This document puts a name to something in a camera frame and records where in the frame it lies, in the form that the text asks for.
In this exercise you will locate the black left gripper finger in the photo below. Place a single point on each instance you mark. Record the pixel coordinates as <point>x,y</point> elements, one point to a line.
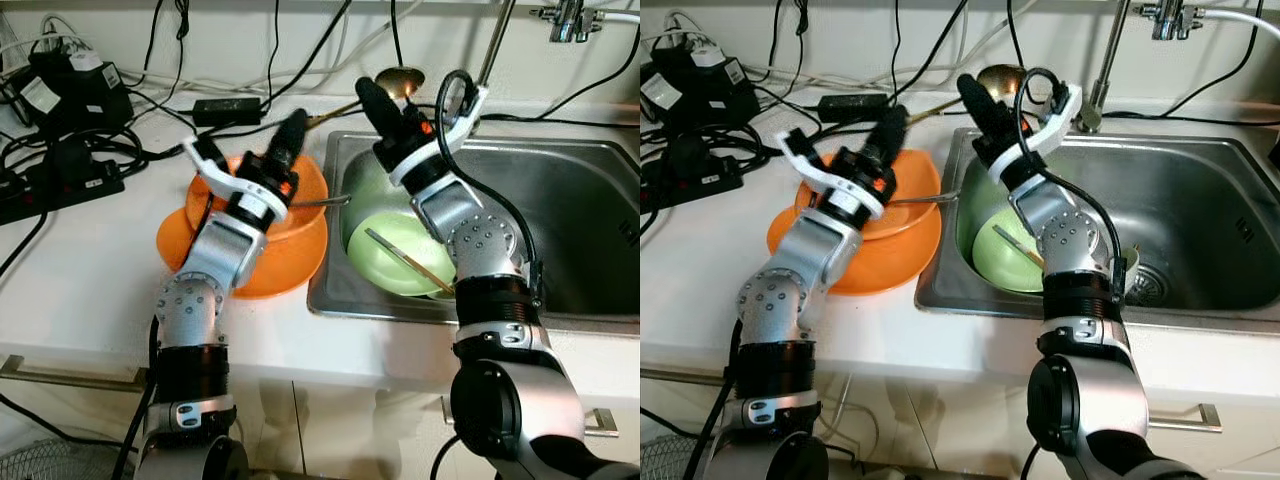
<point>288,138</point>
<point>888,133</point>

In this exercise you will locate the chrome wall tap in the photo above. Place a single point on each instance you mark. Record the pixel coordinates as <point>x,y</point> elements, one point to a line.
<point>1172,18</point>
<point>568,20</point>

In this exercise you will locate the gold metal spoon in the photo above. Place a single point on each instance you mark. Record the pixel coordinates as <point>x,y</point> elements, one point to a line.
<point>1000,78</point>
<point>400,80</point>

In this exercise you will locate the steel sink faucet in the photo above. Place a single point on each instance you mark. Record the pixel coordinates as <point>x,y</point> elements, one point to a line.
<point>1112,50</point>
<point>500,40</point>

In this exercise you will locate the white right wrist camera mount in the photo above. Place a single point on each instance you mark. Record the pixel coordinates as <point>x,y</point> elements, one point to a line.
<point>1068,110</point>
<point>472,110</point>

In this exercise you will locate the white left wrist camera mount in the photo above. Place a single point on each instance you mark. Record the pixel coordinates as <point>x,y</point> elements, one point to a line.
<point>815,175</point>
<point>215,175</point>

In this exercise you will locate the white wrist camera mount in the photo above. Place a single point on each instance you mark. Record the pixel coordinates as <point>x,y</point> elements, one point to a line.
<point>215,175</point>
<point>1068,110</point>
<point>472,110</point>
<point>815,175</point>

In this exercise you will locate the stainless steel sink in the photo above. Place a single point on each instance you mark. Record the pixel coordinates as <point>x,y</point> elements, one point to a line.
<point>1200,200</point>
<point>580,200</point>

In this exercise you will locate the black labelled battery charger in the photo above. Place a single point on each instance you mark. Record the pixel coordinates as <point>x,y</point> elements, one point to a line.
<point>80,100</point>
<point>710,95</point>

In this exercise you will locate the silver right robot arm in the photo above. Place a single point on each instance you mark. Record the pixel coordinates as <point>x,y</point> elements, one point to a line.
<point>1065,240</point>
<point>470,240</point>

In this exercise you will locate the orange plastic plate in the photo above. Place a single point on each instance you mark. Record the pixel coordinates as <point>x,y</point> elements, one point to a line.
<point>890,265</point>
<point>280,270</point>

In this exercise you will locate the light green plate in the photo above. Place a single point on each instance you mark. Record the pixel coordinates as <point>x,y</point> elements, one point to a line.
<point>1000,262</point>
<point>385,265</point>

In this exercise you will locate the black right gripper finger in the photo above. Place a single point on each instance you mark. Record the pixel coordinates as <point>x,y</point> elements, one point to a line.
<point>982,105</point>
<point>378,105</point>

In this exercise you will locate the steel sink drain strainer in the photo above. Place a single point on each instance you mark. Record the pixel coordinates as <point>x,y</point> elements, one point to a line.
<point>1150,285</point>

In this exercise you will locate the small pale green bowl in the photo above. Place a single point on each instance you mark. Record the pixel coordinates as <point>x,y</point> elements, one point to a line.
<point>1130,262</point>

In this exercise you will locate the black power adapter brick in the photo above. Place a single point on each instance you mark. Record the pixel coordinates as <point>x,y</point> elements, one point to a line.
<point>855,107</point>
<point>228,110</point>

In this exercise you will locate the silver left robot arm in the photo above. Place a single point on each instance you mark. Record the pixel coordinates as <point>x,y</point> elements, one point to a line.
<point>815,255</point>
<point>225,250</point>

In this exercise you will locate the black power strip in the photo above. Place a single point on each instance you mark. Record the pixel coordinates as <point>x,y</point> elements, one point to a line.
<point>70,185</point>
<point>700,175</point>

